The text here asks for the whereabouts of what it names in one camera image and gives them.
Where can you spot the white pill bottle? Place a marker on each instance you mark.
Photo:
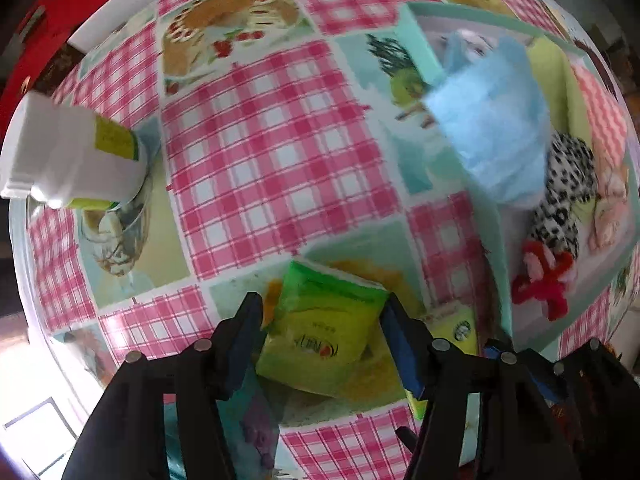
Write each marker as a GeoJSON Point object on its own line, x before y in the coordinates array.
{"type": "Point", "coordinates": [70, 157]}

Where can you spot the pink zigzag cloth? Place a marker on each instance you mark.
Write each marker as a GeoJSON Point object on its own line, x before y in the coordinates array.
{"type": "Point", "coordinates": [606, 118]}

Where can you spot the black white leopard scrunchie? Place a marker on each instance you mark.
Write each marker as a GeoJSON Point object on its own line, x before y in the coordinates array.
{"type": "Point", "coordinates": [570, 180]}

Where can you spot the small beige plush toy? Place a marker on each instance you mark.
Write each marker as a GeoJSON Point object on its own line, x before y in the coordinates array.
{"type": "Point", "coordinates": [611, 204]}

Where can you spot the teal plastic toy case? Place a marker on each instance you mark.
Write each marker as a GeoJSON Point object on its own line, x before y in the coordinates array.
{"type": "Point", "coordinates": [250, 429]}

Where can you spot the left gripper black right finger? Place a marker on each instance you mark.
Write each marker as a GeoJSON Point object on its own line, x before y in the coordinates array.
{"type": "Point", "coordinates": [443, 376]}

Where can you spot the light blue face mask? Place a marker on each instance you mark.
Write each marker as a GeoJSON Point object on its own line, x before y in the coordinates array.
{"type": "Point", "coordinates": [493, 113]}

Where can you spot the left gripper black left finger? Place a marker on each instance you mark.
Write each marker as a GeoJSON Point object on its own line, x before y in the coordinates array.
{"type": "Point", "coordinates": [125, 435]}

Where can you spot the red plush toy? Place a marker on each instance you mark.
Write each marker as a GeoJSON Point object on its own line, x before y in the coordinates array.
{"type": "Point", "coordinates": [547, 277]}

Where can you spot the red fabric bag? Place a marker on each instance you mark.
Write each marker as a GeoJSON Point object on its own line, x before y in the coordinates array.
{"type": "Point", "coordinates": [47, 57]}

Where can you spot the checkered food print tablecloth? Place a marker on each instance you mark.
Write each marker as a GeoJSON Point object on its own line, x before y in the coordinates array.
{"type": "Point", "coordinates": [269, 129]}

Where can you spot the light green cloth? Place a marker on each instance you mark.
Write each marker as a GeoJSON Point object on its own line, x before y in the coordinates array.
{"type": "Point", "coordinates": [555, 76]}

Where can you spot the teal shallow tray box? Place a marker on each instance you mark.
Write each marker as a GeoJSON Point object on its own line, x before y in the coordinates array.
{"type": "Point", "coordinates": [422, 30]}

